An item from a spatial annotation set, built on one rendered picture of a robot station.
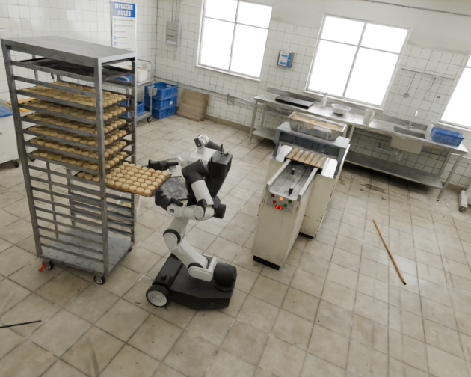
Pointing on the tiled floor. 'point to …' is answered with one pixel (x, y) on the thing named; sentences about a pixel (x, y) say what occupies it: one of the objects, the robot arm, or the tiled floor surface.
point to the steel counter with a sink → (404, 142)
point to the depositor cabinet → (320, 202)
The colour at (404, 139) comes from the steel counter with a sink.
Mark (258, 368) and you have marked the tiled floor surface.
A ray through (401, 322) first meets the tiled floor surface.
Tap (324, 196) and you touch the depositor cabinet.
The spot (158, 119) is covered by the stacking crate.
